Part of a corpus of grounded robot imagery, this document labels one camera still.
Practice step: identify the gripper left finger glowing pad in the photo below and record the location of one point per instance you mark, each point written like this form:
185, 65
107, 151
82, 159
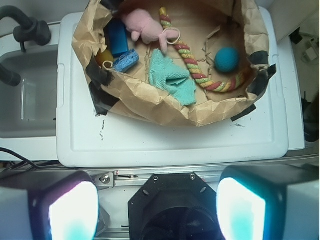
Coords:
48, 205

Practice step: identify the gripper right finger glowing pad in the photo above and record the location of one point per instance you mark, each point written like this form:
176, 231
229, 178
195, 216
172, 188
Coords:
269, 202

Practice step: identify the pink plush bunny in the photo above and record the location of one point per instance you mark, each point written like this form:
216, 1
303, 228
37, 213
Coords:
142, 25

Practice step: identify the white plastic bin lid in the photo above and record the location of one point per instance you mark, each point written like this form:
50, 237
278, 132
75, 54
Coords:
114, 141

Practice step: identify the grey plastic sink basin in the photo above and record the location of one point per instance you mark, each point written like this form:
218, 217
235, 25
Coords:
29, 109

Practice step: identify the teal felt ball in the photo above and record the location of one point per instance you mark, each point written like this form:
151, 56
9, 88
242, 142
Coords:
227, 59

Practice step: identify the brown paper bag tray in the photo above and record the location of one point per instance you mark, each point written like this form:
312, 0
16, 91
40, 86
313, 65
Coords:
206, 26

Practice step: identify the yellow round toy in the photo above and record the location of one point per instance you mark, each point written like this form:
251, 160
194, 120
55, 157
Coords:
104, 56

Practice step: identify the teal knitted cloth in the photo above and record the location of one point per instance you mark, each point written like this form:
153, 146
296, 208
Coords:
167, 76

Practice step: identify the blue sponge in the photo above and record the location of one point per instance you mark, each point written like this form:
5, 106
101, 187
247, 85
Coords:
126, 61

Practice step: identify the black faucet pipe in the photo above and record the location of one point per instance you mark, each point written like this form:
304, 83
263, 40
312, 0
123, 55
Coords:
28, 29

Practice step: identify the beige rubber band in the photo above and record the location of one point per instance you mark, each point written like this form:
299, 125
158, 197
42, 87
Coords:
172, 35

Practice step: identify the blue plastic block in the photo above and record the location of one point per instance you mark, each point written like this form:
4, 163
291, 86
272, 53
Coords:
117, 37

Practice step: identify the black hexagonal mount plate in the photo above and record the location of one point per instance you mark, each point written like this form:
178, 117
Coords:
177, 206

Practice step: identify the aluminium rail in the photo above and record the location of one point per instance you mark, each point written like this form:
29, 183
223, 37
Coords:
107, 178

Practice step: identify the multicolour twisted rope toy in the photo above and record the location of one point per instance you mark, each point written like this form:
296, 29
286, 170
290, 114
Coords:
200, 78

